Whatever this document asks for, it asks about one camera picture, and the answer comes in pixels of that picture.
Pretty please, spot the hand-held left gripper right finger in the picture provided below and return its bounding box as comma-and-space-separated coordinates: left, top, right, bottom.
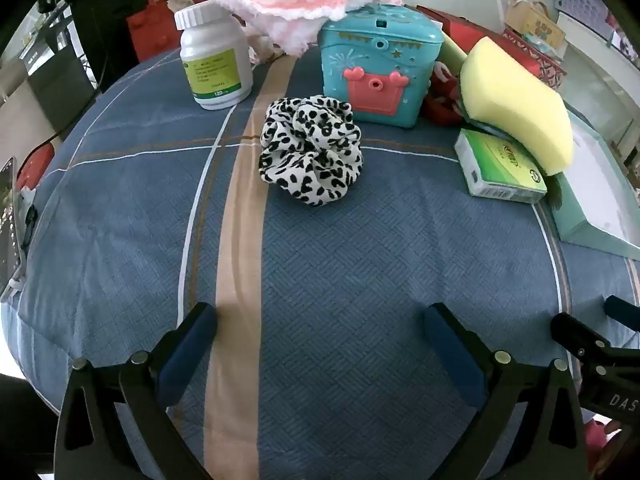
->
424, 303, 601, 480

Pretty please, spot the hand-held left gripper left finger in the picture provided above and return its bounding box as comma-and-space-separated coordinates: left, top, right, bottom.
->
54, 302, 219, 480

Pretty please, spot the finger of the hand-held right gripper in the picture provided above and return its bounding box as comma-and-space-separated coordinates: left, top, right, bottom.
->
604, 295, 640, 334
550, 311, 613, 362

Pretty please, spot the mint green tray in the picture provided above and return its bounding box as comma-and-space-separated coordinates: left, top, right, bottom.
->
547, 105, 640, 256

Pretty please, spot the green tissue packet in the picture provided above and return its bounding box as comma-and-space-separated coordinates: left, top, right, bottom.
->
454, 128, 549, 204

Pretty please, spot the leopard print scrunchie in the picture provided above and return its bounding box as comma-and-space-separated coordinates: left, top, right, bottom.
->
258, 95, 364, 208

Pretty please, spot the yellow sponge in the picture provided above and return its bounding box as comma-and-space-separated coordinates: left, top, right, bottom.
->
459, 37, 575, 177

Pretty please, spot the red tape roll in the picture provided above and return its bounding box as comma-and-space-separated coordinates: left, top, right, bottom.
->
424, 77, 466, 126

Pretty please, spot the blue plaid cloth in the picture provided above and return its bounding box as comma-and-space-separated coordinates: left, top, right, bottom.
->
0, 45, 640, 480

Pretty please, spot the white shelf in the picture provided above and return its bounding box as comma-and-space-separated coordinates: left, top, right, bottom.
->
557, 10, 640, 171

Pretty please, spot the red patterned box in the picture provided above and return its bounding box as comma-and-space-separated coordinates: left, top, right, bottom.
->
500, 27, 568, 91

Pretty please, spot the tan paper bag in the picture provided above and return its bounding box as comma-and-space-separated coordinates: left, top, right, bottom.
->
505, 0, 566, 53

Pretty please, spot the white pill bottle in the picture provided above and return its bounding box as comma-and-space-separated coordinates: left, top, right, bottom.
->
174, 1, 254, 111

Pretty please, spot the teal toy box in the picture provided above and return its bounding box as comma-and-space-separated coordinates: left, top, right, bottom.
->
318, 2, 445, 128

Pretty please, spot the red tote bag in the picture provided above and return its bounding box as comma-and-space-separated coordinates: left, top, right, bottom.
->
126, 0, 211, 63

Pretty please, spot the red gift box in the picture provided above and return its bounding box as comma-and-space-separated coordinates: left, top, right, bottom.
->
416, 5, 506, 56

